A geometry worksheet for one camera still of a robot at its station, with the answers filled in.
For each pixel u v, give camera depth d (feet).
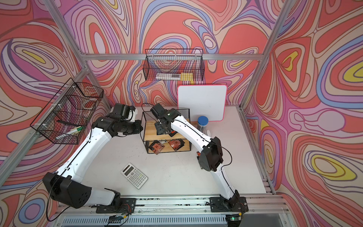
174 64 3.28
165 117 1.95
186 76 2.70
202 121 2.80
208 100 3.16
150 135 2.77
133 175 2.71
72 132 2.32
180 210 2.41
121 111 1.89
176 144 3.08
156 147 3.06
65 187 1.26
